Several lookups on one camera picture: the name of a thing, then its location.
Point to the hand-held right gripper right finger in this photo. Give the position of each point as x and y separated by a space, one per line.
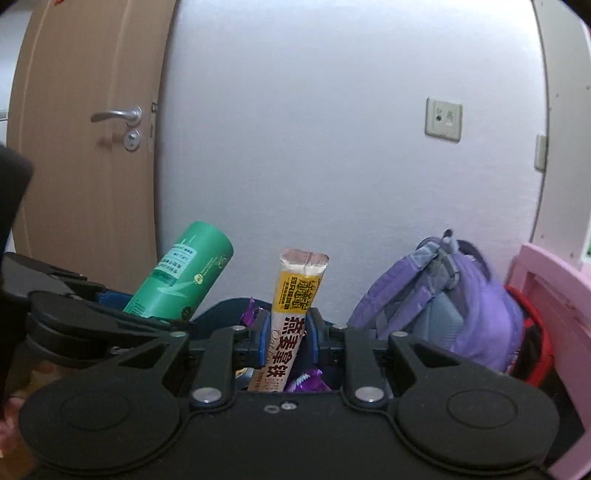
314 339

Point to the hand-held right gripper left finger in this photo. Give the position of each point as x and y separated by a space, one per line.
263 341

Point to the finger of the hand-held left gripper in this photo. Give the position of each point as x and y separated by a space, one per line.
92 318
115 299

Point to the purple snack wrapper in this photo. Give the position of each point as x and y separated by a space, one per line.
309 381

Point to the yellow stick packet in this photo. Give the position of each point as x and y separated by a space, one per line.
295 295

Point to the green cylindrical tube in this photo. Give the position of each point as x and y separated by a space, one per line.
184 272

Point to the person's left hand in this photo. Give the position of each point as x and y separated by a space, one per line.
9 429

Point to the beige wooden door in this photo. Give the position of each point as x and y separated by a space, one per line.
83 184

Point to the round door lock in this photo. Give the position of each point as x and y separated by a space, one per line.
132 139

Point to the purple grey backpack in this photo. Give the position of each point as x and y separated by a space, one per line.
471 314

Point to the red black backpack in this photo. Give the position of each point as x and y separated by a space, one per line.
538 350

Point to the pink wooden desk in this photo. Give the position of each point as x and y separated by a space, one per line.
554 295

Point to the white wall socket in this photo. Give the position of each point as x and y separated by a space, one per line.
443 117

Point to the small white wall switch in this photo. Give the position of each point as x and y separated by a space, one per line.
540 152

